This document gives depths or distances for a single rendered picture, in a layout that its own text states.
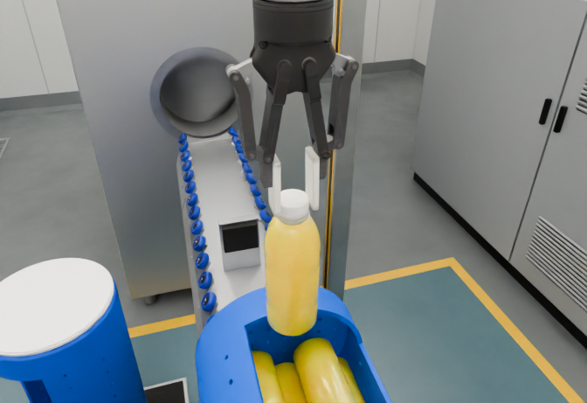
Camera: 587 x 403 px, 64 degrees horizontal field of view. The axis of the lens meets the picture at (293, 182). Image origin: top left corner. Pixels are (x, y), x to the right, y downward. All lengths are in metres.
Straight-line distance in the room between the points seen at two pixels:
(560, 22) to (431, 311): 1.44
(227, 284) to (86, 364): 0.36
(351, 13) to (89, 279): 0.86
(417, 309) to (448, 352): 0.27
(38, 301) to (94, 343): 0.16
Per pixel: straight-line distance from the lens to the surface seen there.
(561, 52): 2.35
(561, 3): 2.36
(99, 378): 1.17
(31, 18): 4.99
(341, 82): 0.49
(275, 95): 0.46
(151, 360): 2.33
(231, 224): 1.18
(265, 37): 0.44
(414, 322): 2.45
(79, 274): 1.19
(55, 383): 1.13
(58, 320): 1.10
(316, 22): 0.43
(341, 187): 1.37
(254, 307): 0.75
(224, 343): 0.75
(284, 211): 0.54
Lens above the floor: 1.77
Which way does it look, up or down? 32 degrees down
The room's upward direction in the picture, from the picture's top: straight up
